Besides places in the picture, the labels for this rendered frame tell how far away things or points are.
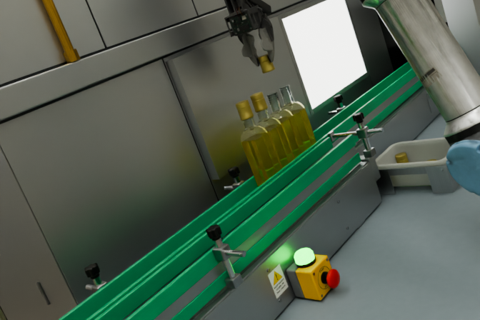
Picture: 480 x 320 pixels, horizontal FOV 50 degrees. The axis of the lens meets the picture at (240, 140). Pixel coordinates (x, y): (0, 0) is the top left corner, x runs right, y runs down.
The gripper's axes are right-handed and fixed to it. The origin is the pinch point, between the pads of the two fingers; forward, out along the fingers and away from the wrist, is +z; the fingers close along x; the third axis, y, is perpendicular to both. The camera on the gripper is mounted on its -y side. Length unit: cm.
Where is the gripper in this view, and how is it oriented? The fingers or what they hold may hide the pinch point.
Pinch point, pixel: (264, 58)
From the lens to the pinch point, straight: 140.9
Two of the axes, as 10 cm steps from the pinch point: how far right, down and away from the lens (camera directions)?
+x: 8.4, -1.9, -5.0
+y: -4.1, 3.6, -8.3
